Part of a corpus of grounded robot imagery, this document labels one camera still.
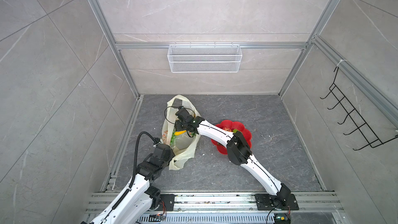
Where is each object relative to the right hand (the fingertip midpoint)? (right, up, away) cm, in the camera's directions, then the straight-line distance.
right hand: (177, 123), depth 99 cm
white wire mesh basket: (+18, +43, +2) cm, 47 cm away
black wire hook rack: (+83, -2, -40) cm, 92 cm away
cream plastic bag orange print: (+5, -12, -5) cm, 14 cm away
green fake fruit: (+34, -2, -20) cm, 39 cm away
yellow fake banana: (+2, -5, -4) cm, 7 cm away
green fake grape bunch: (-2, -11, -6) cm, 13 cm away
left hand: (0, -13, -16) cm, 20 cm away
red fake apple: (+31, -3, -6) cm, 31 cm away
